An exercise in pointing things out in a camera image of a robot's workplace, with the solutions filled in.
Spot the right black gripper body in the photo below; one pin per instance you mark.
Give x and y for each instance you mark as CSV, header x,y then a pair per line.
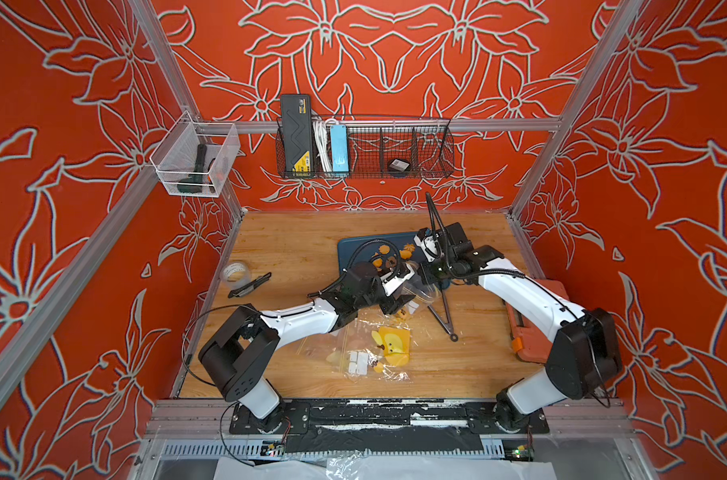
x,y
441,267

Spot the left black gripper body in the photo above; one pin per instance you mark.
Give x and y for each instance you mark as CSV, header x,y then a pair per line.
x,y
376,298

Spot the metal kitchen tongs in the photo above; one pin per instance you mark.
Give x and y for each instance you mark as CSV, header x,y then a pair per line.
x,y
445,319

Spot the clear bag yellow dog print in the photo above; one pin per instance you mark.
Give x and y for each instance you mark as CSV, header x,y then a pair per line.
x,y
417,297

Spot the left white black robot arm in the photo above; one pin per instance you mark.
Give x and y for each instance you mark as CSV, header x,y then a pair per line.
x,y
237,356

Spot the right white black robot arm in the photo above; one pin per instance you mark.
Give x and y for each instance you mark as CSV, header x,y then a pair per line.
x,y
584,353

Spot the teal plastic tray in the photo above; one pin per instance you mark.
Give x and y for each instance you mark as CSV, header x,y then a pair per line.
x,y
353,250

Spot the black marker pen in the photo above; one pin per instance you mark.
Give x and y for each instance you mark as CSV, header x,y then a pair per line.
x,y
250,287

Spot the orange plastic tool case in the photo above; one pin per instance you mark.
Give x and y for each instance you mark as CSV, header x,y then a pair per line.
x,y
528,342

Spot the clear tape roll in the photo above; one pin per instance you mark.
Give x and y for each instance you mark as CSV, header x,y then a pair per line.
x,y
236,274

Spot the light blue box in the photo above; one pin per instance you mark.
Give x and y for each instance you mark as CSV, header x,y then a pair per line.
x,y
339,145

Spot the black box yellow label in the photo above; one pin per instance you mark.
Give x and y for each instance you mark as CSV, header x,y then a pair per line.
x,y
297,134

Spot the black wire wall basket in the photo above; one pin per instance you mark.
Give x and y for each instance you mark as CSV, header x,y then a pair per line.
x,y
427,143

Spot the black mounting base rail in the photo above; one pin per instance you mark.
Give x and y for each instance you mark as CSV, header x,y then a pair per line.
x,y
301,416

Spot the dark green tool handle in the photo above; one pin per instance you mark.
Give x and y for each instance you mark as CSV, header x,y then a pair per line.
x,y
194,182

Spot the clear acrylic wall bin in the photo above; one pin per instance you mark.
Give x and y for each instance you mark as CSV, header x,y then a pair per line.
x,y
195,158

